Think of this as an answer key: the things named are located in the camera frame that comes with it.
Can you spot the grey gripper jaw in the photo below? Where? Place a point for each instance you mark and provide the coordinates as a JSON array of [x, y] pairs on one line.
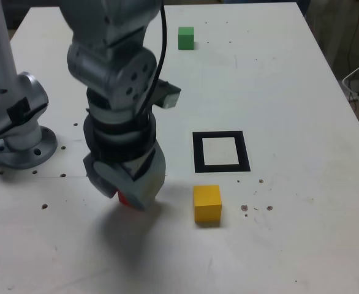
[[145, 186], [98, 183]]

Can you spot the red cube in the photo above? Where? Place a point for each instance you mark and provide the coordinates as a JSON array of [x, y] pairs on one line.
[[122, 199]]

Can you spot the yellow cube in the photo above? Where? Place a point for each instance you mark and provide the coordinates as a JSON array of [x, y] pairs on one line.
[[207, 203]]

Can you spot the green cube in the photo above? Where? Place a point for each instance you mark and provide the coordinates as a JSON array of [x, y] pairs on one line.
[[186, 38]]

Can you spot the black tape square outline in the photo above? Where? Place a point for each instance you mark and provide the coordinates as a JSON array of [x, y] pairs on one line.
[[198, 153]]

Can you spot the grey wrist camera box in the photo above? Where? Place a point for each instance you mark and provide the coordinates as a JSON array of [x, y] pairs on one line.
[[169, 95]]

